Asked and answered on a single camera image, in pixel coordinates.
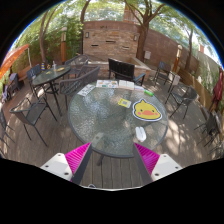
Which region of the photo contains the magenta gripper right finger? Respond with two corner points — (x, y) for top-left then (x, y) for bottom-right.
(133, 143), (160, 185)

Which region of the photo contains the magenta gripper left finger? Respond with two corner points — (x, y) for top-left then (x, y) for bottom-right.
(65, 143), (92, 185)

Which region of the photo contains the white computer mouse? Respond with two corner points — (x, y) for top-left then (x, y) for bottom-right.
(135, 127), (146, 142)

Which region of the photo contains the round glass patio table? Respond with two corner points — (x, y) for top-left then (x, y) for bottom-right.
(68, 83), (168, 158)

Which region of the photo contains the yellow sticky note card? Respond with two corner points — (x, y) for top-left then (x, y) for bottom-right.
(118, 98), (131, 108)

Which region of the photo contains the grey chair at left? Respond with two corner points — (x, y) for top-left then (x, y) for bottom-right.
(9, 96), (56, 146)

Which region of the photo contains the grey chair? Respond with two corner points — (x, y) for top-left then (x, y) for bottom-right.
(168, 84), (197, 116)
(9, 96), (56, 146)

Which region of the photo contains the black white patterned sheet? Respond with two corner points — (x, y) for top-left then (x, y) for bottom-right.
(78, 84), (95, 96)

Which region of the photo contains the green marker pen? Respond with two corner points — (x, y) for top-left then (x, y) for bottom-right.
(144, 90), (153, 97)

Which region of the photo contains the dark chair behind table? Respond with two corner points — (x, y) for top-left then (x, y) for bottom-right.
(59, 65), (100, 104)

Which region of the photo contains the grey chair at right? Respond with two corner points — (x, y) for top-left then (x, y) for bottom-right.
(168, 84), (197, 116)

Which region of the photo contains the colourful printed sheet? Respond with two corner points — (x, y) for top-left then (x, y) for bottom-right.
(96, 80), (118, 88)

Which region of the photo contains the white open book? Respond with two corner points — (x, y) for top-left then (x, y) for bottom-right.
(119, 80), (134, 90)

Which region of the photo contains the black bench chair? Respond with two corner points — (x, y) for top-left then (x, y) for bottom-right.
(108, 58), (145, 85)

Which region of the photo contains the black chair far right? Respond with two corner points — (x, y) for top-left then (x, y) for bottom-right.
(153, 60), (176, 93)

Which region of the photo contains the red folded umbrella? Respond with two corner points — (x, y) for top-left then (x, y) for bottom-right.
(209, 67), (223, 110)

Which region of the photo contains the orange patio umbrella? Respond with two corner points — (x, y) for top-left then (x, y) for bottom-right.
(0, 44), (29, 79)

